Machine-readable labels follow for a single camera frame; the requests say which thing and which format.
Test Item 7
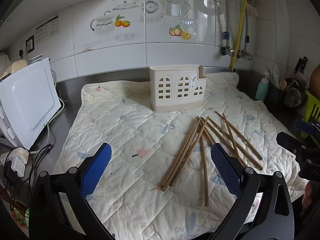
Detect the black utensil pot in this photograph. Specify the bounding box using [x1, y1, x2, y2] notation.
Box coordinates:
[264, 77, 305, 119]

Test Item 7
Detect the white microwave oven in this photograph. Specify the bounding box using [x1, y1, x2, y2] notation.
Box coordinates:
[0, 58, 61, 149]

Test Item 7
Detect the teal soap bottle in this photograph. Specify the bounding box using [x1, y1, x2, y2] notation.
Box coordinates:
[255, 72, 270, 101]

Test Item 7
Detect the person's right hand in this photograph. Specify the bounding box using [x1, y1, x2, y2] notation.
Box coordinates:
[302, 181, 313, 208]

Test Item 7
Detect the yellow gas hose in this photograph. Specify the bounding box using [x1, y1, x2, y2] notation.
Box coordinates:
[230, 0, 249, 72]

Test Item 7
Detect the cream quilted mat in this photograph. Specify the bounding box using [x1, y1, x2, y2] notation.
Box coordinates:
[54, 73, 307, 239]

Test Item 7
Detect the green plastic basket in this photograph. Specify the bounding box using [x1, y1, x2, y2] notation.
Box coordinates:
[302, 90, 320, 127]

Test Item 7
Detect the white rice spoon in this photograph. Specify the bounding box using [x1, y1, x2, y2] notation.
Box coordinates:
[272, 64, 280, 88]

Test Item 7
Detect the beige plastic utensil holder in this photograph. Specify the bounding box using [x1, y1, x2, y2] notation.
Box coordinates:
[150, 64, 207, 112]

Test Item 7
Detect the white power adapter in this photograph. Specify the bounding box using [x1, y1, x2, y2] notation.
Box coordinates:
[4, 147, 29, 178]

